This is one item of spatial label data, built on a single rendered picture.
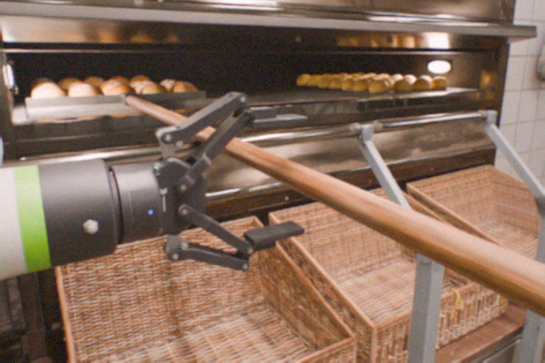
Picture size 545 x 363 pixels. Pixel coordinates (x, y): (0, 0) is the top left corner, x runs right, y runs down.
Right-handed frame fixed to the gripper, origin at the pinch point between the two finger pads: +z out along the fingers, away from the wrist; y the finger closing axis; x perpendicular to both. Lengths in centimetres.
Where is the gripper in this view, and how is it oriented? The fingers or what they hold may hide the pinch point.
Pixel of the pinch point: (291, 176)
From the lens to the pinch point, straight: 49.9
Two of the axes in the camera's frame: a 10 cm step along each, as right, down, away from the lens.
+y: 0.0, 9.7, 2.4
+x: 5.0, 2.1, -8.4
